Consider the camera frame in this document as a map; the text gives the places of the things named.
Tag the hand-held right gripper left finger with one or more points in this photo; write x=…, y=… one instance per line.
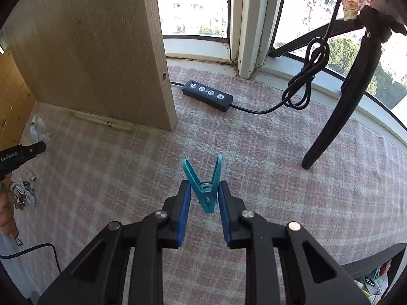
x=183, y=213

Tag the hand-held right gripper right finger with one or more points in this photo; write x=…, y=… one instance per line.
x=224, y=216

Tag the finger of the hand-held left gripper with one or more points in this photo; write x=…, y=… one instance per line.
x=36, y=150

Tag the teal plastic clothespin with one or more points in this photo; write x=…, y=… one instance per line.
x=206, y=197

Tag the person's left hand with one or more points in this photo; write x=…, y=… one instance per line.
x=6, y=209

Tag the crumpled white paper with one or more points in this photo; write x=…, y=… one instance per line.
x=39, y=130

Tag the small grey white clips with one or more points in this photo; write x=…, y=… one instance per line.
x=22, y=193

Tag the pine wood boards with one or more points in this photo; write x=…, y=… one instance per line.
x=12, y=95

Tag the pink plaid tablecloth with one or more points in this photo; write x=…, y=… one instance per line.
x=127, y=171

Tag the black inline button controller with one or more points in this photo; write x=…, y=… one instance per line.
x=206, y=95

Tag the light wooden cabinet panel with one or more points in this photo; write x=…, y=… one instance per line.
x=95, y=38

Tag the white green packet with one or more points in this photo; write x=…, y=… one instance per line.
x=376, y=281

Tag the black tripod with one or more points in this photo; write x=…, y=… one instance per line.
x=364, y=73

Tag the red white paper tag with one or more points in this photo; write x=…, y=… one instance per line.
x=356, y=0

